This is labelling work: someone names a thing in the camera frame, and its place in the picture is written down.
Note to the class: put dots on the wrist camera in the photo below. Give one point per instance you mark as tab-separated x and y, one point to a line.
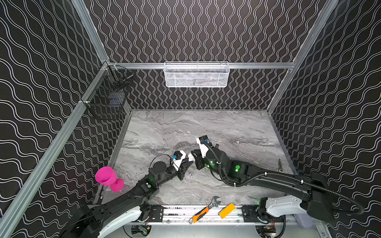
177	159
201	142

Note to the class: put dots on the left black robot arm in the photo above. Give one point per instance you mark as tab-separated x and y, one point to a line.
98	221

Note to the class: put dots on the black wire basket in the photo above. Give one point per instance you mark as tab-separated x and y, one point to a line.
107	102

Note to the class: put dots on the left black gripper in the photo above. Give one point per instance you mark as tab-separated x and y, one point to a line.
181	170

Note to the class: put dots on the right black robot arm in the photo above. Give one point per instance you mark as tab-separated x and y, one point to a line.
304	194

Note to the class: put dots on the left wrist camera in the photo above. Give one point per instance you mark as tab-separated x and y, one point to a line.
177	159

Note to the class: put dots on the white wire mesh basket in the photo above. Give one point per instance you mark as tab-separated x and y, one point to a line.
202	74

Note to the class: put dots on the pink plastic goblet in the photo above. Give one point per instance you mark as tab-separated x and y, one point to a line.
106	176

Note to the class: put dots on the white earbud charging case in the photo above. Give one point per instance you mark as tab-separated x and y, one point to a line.
191	158

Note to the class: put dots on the grey purple cloth pad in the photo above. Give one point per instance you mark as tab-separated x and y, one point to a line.
304	220

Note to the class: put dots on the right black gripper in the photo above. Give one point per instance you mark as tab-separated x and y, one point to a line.
198	162

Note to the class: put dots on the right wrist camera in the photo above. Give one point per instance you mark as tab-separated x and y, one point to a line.
201	142

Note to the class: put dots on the pliers with beige handles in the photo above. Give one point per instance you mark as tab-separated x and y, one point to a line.
280	167

